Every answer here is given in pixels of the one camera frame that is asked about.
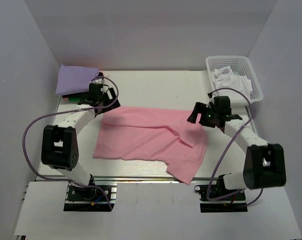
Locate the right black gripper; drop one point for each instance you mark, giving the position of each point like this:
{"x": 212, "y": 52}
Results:
{"x": 198, "y": 108}

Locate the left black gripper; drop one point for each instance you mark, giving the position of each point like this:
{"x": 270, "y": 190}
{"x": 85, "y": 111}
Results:
{"x": 113, "y": 103}

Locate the pink t-shirt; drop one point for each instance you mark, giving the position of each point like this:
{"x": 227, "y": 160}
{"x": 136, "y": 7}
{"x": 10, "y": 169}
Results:
{"x": 153, "y": 134}

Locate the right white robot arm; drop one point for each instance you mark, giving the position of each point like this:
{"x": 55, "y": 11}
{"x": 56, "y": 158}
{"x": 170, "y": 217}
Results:
{"x": 264, "y": 165}

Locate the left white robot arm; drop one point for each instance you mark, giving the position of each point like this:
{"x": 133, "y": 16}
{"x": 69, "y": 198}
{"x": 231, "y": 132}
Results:
{"x": 59, "y": 143}

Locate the folded black t-shirt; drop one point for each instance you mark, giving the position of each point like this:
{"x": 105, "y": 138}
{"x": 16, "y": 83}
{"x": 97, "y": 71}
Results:
{"x": 75, "y": 95}

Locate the folded green t-shirt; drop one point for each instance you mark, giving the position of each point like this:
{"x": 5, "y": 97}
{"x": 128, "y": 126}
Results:
{"x": 75, "y": 99}

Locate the folded lilac t-shirt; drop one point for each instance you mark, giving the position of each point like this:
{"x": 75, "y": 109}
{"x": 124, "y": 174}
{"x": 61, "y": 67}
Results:
{"x": 74, "y": 79}

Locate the crumpled white t-shirt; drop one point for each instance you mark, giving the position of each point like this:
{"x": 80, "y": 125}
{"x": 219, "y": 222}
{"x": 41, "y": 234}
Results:
{"x": 226, "y": 78}

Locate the white plastic basket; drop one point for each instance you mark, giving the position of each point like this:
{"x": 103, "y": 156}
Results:
{"x": 240, "y": 65}

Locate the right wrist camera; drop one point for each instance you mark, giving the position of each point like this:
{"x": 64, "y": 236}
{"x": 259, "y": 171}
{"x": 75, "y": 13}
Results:
{"x": 211, "y": 100}

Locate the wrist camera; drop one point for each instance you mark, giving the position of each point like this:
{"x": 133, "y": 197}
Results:
{"x": 99, "y": 80}
{"x": 211, "y": 100}

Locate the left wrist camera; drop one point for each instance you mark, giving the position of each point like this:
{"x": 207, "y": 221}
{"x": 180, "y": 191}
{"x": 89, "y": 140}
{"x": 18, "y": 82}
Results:
{"x": 99, "y": 80}

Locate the aluminium table edge rail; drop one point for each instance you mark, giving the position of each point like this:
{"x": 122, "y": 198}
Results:
{"x": 151, "y": 179}

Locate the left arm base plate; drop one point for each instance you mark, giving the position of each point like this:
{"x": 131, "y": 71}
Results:
{"x": 79, "y": 199}

